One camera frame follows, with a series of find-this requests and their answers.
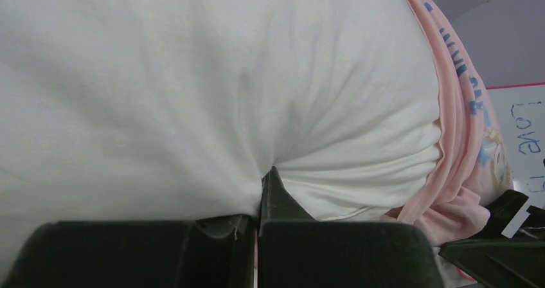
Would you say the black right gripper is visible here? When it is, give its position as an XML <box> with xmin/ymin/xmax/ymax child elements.
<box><xmin>439</xmin><ymin>190</ymin><xmax>544</xmax><ymax>288</ymax></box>

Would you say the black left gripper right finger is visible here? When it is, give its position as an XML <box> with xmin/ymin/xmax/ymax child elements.
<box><xmin>257</xmin><ymin>168</ymin><xmax>444</xmax><ymax>287</ymax></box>

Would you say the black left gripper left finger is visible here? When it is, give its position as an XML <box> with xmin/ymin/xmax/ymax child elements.
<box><xmin>3</xmin><ymin>215</ymin><xmax>255</xmax><ymax>287</ymax></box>

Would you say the Elsa print pink-lined pillowcase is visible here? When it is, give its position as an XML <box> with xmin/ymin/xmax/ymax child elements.
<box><xmin>388</xmin><ymin>0</ymin><xmax>514</xmax><ymax>246</ymax></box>

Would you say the white pillow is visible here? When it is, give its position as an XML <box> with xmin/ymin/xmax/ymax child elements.
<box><xmin>1</xmin><ymin>0</ymin><xmax>441</xmax><ymax>274</ymax></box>

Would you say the pink framed whiteboard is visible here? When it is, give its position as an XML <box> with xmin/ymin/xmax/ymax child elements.
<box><xmin>485</xmin><ymin>81</ymin><xmax>545</xmax><ymax>194</ymax></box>

